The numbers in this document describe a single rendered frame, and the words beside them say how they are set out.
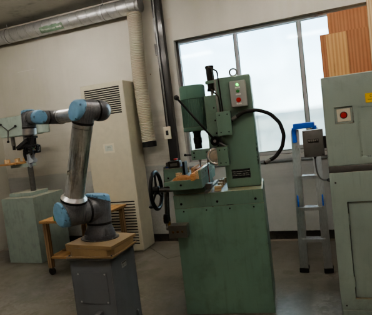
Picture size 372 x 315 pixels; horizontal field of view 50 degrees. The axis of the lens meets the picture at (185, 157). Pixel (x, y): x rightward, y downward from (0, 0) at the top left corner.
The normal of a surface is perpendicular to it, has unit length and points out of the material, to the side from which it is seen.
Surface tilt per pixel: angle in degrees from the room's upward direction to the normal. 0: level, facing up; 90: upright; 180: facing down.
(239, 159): 90
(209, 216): 90
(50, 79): 90
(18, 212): 90
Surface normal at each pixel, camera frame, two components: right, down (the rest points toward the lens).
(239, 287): -0.21, 0.09
